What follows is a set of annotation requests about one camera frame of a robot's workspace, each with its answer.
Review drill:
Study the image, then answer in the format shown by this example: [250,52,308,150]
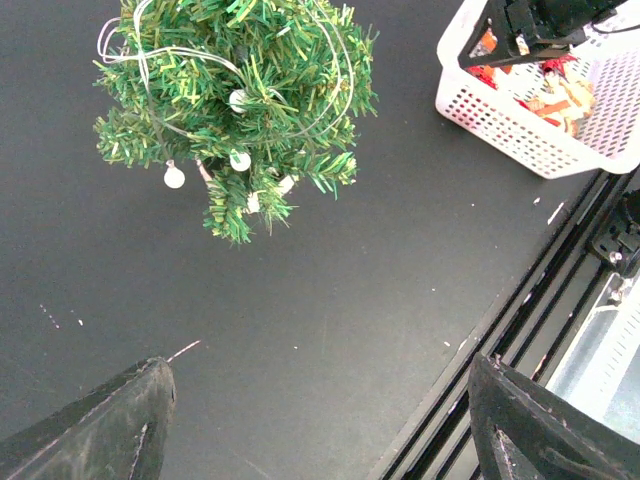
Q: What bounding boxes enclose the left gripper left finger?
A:
[1,357,176,479]

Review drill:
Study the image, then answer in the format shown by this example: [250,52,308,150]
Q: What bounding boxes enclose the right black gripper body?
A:
[504,0,625,48]

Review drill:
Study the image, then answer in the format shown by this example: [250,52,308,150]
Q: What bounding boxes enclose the white bulb string lights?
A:
[96,0,355,190]

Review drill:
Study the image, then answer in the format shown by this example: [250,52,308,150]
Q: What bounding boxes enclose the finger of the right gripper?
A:
[458,48,571,69]
[458,0,515,57]

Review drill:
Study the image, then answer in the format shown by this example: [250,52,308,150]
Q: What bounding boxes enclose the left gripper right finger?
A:
[468,354,639,479]

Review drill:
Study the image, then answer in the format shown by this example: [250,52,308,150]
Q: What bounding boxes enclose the white perforated plastic basket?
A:
[435,1,639,179]

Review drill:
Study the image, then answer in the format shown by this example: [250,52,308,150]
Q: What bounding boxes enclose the small green christmas tree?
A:
[92,0,379,245]

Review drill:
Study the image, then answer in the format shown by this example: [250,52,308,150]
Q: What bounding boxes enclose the white slotted cable duct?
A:
[544,294,640,431]

